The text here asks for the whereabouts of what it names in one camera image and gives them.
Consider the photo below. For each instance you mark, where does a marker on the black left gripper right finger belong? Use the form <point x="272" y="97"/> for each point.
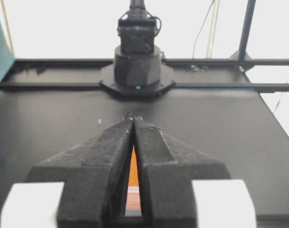
<point x="166" y="169"/>

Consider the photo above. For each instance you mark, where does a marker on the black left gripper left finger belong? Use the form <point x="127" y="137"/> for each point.
<point x="95" y="174"/>

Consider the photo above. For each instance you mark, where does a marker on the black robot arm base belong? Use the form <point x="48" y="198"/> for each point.
<point x="137" y="57"/>

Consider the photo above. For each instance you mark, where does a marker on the orange towel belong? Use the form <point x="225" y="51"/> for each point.
<point x="133" y="205"/>

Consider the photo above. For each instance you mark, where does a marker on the yellow vertical pole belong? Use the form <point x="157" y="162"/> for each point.
<point x="7" y="27"/>

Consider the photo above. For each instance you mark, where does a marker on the black vertical frame post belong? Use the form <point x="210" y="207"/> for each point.
<point x="246" y="29"/>

